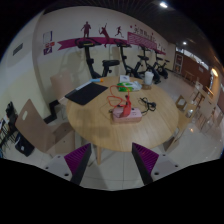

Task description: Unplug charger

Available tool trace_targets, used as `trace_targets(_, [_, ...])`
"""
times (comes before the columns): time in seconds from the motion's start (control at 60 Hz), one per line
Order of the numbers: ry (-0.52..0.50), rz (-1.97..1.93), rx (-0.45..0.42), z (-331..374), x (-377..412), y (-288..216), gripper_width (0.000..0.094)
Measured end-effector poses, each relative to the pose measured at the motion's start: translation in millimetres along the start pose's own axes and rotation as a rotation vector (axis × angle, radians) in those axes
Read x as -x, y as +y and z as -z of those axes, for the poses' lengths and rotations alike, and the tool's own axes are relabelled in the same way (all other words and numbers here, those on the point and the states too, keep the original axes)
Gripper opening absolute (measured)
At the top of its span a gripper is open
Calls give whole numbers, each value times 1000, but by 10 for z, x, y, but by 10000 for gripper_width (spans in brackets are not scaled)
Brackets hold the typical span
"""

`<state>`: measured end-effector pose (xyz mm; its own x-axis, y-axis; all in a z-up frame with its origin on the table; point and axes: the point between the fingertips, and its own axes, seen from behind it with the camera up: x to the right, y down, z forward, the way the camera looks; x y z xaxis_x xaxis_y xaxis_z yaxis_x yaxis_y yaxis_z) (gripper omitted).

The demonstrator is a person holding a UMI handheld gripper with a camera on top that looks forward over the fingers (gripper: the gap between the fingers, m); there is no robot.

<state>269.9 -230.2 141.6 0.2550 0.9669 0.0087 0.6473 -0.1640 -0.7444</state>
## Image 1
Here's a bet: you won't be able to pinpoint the black exercise bikes row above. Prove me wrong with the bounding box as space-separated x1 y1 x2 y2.
74 36 171 84

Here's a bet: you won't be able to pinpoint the wooden tables and chairs group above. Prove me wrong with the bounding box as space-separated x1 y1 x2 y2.
176 71 224 134

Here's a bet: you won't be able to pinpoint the blue orange-tipped marker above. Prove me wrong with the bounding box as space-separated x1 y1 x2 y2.
89 77 105 84

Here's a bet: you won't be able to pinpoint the black coiled cable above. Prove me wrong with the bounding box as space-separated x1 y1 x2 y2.
138 96 158 116

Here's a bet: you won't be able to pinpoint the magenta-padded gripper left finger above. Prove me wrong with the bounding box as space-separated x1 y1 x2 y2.
41 143 93 186

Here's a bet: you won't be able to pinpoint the grey wall sign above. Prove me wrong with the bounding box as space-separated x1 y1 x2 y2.
12 42 24 56

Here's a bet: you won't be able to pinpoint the white purple wall poster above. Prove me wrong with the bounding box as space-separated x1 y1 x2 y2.
42 30 56 56

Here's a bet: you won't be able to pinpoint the black bag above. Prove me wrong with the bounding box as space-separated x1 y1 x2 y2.
14 133 35 158

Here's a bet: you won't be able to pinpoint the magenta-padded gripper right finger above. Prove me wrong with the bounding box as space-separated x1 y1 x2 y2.
131 142 183 186

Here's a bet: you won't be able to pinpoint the small white box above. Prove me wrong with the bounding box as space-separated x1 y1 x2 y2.
119 74 131 84

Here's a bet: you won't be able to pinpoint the black mouse pad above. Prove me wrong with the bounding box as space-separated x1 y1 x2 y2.
64 82 109 106

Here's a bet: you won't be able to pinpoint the framed wall board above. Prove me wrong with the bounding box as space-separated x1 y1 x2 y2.
174 53 185 74

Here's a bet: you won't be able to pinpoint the magenta wall banner decal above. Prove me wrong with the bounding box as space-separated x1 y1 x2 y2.
57 21 167 56

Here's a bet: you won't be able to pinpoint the ceiling lights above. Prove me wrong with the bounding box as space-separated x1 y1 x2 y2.
158 1 219 78

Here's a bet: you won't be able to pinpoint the red charger block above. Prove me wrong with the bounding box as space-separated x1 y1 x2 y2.
119 94 132 118

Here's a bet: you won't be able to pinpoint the light wooden chair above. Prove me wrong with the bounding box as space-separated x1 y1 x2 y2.
163 94 201 153
14 98 76 158

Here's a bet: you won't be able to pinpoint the green wet wipes pack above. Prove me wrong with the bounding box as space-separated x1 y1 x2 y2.
116 81 143 93

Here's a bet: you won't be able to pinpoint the black rack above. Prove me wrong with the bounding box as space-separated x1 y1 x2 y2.
0 101 20 149

